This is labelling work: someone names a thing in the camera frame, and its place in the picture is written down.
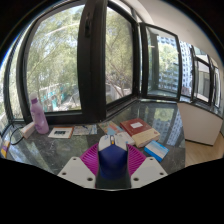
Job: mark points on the purple detergent bottle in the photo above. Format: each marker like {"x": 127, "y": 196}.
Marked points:
{"x": 39, "y": 116}

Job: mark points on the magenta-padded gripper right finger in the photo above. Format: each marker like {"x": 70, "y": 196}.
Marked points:
{"x": 146, "y": 170}

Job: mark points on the red hardcover book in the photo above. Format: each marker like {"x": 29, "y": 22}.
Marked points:
{"x": 140, "y": 130}

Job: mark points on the blue and white box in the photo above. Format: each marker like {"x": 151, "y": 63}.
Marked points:
{"x": 156, "y": 150}

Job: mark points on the blue and white computer mouse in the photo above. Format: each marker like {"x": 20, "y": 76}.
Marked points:
{"x": 112, "y": 158}

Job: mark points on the white booklet with dark picture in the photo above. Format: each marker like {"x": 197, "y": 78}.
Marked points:
{"x": 61, "y": 132}

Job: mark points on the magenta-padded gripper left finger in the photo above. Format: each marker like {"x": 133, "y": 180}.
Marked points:
{"x": 78, "y": 171}

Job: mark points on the grey printed paper sheet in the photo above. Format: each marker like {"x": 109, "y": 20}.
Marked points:
{"x": 85, "y": 129}

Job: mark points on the colourful magazine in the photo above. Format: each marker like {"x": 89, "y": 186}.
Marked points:
{"x": 108, "y": 127}

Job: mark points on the small white box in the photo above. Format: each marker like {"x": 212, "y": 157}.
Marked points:
{"x": 126, "y": 137}

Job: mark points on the yellow and purple box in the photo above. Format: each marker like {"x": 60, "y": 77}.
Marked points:
{"x": 4, "y": 149}

